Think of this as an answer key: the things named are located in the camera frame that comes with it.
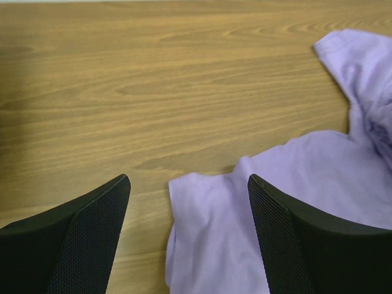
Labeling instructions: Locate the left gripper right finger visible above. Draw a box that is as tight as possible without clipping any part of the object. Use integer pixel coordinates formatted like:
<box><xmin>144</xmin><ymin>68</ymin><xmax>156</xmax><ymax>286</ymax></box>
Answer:
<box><xmin>247</xmin><ymin>174</ymin><xmax>391</xmax><ymax>293</ymax></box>

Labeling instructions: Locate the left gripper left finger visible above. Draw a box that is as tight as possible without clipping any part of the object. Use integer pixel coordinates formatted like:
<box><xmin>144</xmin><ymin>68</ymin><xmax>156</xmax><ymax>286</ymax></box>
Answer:
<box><xmin>1</xmin><ymin>175</ymin><xmax>130</xmax><ymax>293</ymax></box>

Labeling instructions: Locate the purple t shirt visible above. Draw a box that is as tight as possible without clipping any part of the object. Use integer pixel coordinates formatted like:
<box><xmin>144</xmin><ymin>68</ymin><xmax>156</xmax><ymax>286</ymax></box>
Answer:
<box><xmin>165</xmin><ymin>29</ymin><xmax>391</xmax><ymax>293</ymax></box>

